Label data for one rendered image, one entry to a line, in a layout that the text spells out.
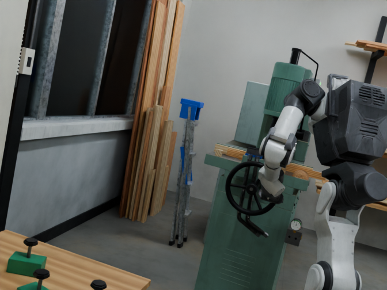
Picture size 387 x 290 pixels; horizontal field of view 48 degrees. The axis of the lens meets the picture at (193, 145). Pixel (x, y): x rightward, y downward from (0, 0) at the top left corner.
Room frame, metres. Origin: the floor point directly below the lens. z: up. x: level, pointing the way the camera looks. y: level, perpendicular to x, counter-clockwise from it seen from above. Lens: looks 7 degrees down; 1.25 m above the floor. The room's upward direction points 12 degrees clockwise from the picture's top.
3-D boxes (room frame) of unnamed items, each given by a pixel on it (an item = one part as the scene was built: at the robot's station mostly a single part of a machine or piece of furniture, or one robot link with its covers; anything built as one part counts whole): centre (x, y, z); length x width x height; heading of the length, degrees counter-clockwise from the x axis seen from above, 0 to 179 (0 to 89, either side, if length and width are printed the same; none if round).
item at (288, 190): (2.51, -0.43, 0.82); 0.40 x 0.21 x 0.04; 73
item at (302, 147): (2.70, -0.65, 1.02); 0.09 x 0.07 x 0.12; 73
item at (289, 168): (2.56, -0.50, 0.92); 0.59 x 0.02 x 0.04; 73
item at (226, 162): (2.48, -0.39, 0.87); 0.61 x 0.30 x 0.06; 73
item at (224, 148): (2.60, -0.42, 0.92); 0.60 x 0.02 x 0.05; 73
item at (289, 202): (2.69, -0.48, 0.76); 0.57 x 0.45 x 0.09; 163
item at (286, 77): (2.57, -0.45, 1.35); 0.18 x 0.18 x 0.31
